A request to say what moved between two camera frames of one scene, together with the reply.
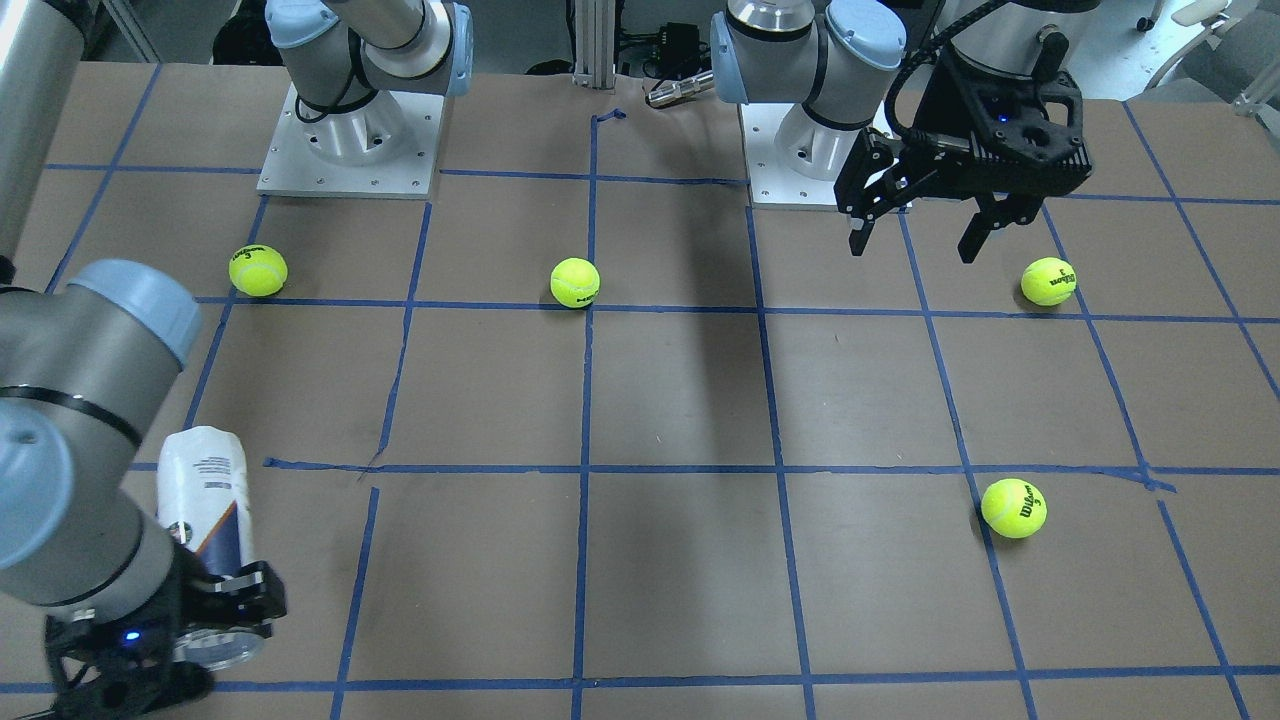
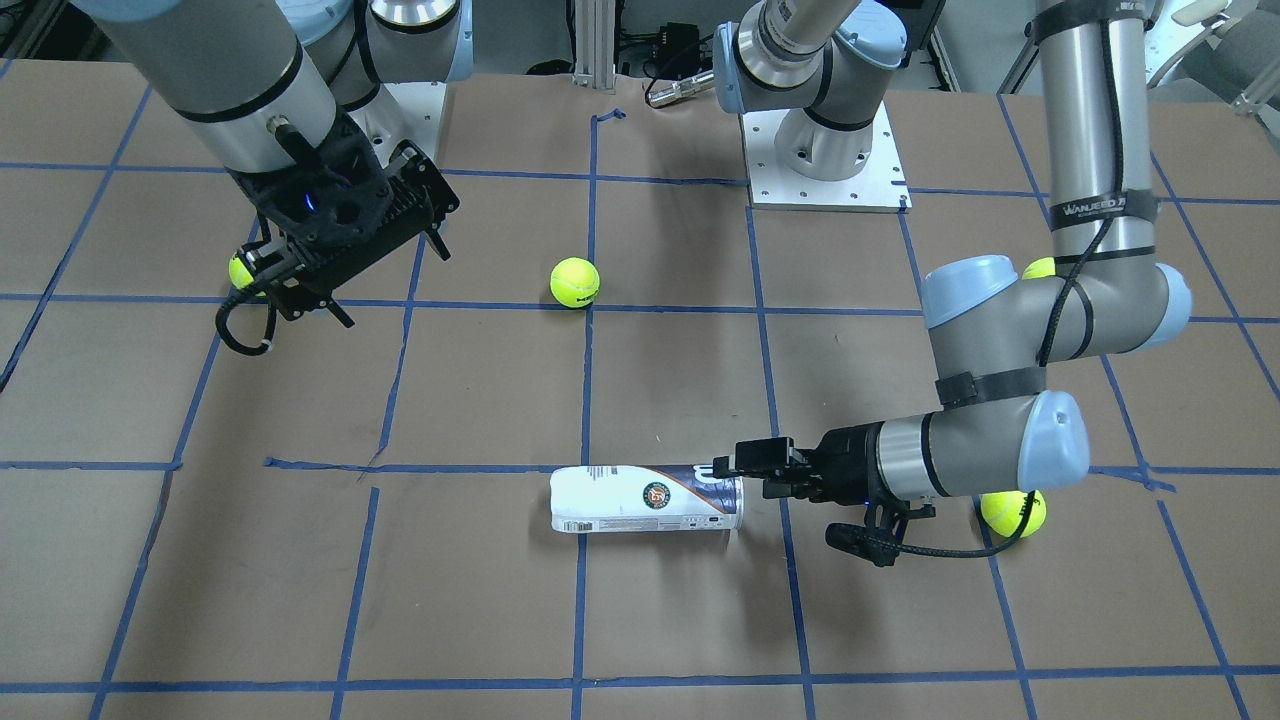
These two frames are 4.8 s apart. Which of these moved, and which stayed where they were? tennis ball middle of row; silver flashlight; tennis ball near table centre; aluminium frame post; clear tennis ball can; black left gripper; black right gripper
Moved: clear tennis ball can; black left gripper; black right gripper
Stayed: tennis ball middle of row; tennis ball near table centre; aluminium frame post; silver flashlight
